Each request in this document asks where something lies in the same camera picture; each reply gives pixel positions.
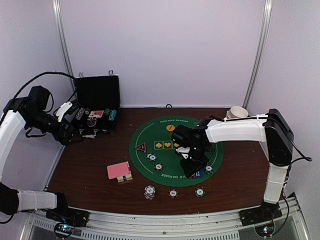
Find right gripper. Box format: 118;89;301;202
180;144;210;177

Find blue round button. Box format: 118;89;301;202
195;171;203;179

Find orange round button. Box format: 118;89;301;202
166;124;176;132

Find green blue chip stack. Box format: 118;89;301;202
194;187;205;198

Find brown chip stack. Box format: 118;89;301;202
168;189;178;198

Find triangular black red button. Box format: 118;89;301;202
134;142;147;153

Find blue white chip stack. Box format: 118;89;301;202
144;185;156;200

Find pink playing card deck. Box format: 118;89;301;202
106;161;131;180

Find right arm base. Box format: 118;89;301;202
239;206;283;227

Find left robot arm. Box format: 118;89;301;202
0;71;75;222

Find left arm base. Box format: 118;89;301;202
45;208;90;227

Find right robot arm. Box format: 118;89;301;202
176;141;268;214

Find blue white chips in case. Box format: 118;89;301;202
75;108;85;121

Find clear dealer button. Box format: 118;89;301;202
86;118;97;128

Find brown chips in case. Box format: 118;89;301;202
84;107;91;115

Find red card deck in case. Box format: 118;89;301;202
88;110;104;119

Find green blue chips in case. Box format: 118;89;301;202
103;108;111;116

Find round green poker mat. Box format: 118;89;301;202
129;115;224;188

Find teal chip row in case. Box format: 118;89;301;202
108;109;118;121

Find black poker case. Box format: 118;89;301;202
71;74;121;138

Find white bowl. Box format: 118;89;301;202
229;106;249;118

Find clear card box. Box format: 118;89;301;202
117;161;133;183

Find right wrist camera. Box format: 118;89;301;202
171;124;192;148

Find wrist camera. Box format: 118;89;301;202
171;124;192;148
28;85;54;113

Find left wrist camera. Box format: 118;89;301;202
28;85;54;113

